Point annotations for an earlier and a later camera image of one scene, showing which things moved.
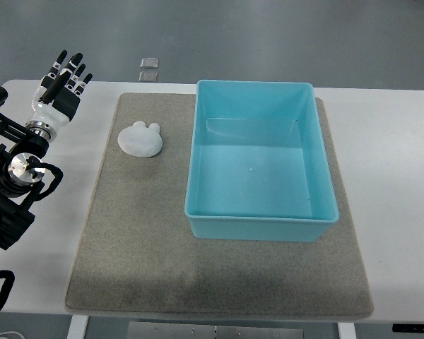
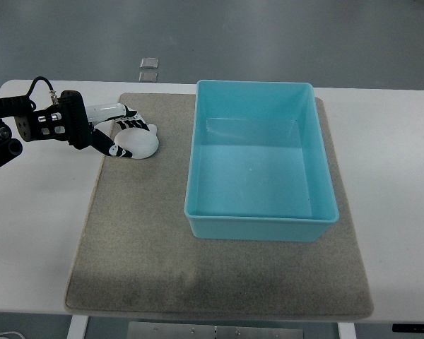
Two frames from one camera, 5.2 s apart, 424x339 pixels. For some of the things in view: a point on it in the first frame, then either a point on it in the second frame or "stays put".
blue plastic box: [258, 165] stays put
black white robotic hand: [58, 95] to [79, 121]
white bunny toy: [140, 141] stays put
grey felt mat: [135, 255] stays put
